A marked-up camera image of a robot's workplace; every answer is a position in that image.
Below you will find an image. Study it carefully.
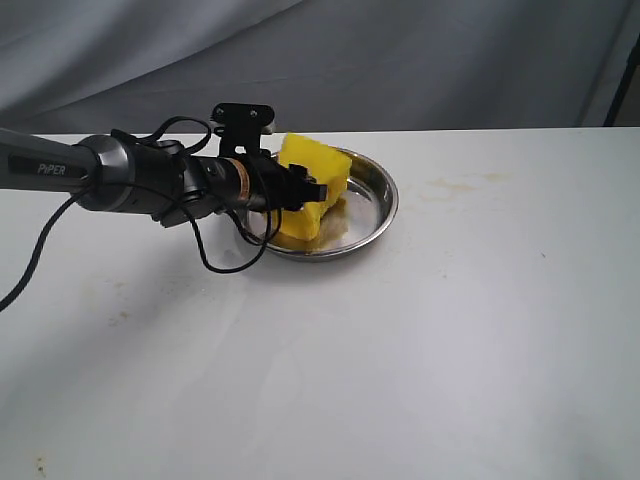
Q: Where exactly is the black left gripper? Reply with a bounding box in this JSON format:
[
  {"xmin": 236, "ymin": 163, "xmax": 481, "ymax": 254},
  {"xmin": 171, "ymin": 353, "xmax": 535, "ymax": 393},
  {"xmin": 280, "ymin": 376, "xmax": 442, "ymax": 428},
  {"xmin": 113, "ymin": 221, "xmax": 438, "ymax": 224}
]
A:
[{"xmin": 219, "ymin": 154, "xmax": 328, "ymax": 212}]

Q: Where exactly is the yellow sponge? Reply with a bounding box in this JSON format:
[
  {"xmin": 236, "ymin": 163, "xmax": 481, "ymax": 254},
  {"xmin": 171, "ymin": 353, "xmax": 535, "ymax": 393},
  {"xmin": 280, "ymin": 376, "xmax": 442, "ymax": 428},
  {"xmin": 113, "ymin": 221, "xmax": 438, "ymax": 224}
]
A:
[{"xmin": 273, "ymin": 132, "xmax": 353, "ymax": 250}]

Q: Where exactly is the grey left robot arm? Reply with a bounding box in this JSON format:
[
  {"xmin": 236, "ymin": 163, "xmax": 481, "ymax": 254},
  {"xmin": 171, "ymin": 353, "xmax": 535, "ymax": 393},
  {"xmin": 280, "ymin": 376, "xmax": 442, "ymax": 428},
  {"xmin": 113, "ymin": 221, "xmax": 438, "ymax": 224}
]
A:
[{"xmin": 1, "ymin": 127, "xmax": 328, "ymax": 228}]

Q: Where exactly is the round stainless steel dish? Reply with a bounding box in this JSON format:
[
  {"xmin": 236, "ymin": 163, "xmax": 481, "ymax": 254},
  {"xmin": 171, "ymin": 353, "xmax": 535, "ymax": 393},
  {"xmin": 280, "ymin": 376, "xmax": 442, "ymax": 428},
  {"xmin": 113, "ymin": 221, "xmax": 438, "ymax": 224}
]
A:
[{"xmin": 267, "ymin": 149, "xmax": 399, "ymax": 262}]

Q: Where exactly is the grey backdrop cloth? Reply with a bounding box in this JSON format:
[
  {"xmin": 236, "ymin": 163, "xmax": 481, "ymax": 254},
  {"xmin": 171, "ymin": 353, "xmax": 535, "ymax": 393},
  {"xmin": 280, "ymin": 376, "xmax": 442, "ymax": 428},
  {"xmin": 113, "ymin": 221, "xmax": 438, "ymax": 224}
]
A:
[{"xmin": 1, "ymin": 1, "xmax": 639, "ymax": 133}]

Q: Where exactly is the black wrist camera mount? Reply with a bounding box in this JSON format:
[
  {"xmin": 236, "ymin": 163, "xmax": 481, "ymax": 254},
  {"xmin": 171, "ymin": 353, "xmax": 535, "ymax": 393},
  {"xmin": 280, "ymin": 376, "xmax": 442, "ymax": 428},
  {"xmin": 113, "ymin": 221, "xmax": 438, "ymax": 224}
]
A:
[{"xmin": 210, "ymin": 103, "xmax": 275, "ymax": 157}]

